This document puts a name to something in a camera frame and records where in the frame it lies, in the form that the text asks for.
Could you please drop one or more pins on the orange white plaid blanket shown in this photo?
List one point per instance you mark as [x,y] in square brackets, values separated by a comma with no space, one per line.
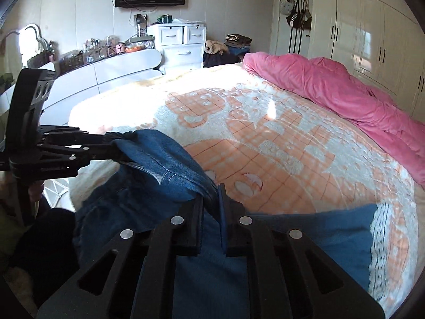
[275,152]

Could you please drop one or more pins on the bags hanging on door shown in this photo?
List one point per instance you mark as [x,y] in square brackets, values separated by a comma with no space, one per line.
[297,14]

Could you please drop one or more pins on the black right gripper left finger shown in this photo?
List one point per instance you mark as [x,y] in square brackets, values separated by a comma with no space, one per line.
[134,275]

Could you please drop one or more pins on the white drawer chest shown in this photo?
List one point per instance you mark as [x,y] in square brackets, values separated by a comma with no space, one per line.
[181,45]

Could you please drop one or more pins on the pink duvet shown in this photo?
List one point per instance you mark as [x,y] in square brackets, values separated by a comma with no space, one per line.
[328,84]

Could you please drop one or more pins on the white curved dresser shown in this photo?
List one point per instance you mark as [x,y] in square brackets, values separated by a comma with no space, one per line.
[85,82]

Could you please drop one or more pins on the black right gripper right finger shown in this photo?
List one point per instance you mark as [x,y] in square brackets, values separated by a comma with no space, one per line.
[288,275]

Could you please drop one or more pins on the blue denim pants lace hem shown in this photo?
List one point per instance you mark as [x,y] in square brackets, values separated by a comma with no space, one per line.
[150,186]

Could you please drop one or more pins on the pile of folded clothes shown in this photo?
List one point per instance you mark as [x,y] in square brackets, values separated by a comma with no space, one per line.
[232,51]

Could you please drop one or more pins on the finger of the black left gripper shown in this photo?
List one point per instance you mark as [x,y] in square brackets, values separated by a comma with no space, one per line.
[96,135]
[99,154]

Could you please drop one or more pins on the white built-in wardrobe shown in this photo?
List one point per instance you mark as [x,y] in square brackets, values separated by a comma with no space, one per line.
[378,41]

